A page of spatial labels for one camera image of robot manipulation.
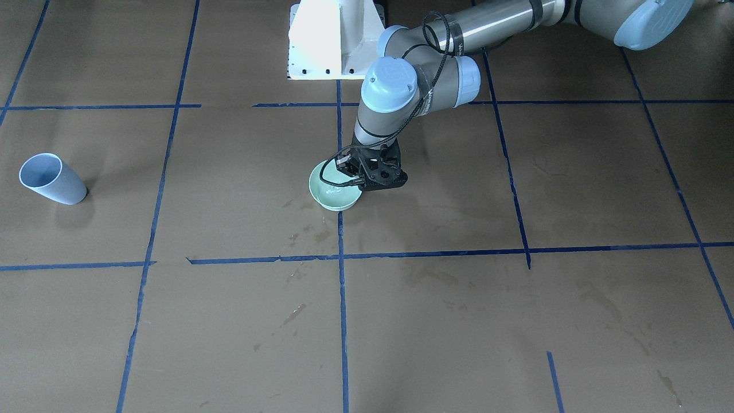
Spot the light blue plastic cup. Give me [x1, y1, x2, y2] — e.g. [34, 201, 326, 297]
[18, 153, 88, 205]

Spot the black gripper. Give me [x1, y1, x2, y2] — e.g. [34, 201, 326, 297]
[335, 141, 408, 190]

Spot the light green plastic bowl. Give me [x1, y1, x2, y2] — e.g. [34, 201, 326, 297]
[309, 161, 362, 212]

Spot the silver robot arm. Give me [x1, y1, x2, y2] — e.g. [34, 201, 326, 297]
[319, 1, 694, 192]

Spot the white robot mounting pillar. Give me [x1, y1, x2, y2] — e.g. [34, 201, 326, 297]
[287, 1, 386, 80]

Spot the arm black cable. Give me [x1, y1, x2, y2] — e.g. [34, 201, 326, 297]
[319, 11, 459, 188]

